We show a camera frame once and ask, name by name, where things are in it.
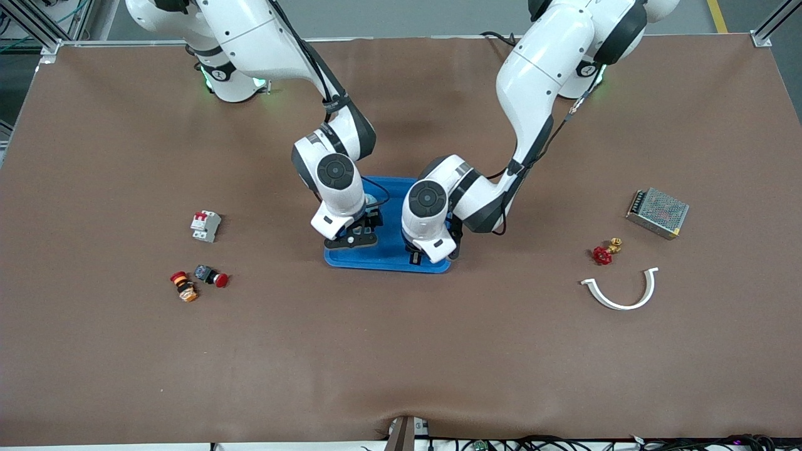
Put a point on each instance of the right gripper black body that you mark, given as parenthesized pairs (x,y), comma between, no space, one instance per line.
(374,218)

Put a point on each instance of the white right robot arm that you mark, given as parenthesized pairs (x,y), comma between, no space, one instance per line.
(250,31)

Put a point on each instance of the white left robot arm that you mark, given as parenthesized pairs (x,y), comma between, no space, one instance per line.
(545,69)

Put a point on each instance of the blue plastic tray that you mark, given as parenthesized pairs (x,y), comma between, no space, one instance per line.
(391,225)

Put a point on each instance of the brown table mat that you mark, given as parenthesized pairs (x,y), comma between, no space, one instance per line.
(401,344)

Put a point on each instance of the white red circuit breaker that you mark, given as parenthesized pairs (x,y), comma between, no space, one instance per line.
(205,225)

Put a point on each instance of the red black push button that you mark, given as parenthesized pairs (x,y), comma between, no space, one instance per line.
(210,275)

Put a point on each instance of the grey metal clamp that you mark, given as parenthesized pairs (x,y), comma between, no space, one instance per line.
(404,435)

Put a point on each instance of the red orange emergency button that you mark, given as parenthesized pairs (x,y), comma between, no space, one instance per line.
(185,288)

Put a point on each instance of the metal mesh power supply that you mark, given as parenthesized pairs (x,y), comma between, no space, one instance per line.
(661,213)

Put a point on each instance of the white curved plastic bracket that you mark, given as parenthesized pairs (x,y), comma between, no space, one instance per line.
(621,307)

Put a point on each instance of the aluminium frame post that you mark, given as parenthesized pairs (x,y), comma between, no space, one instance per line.
(49,51)
(762,40)

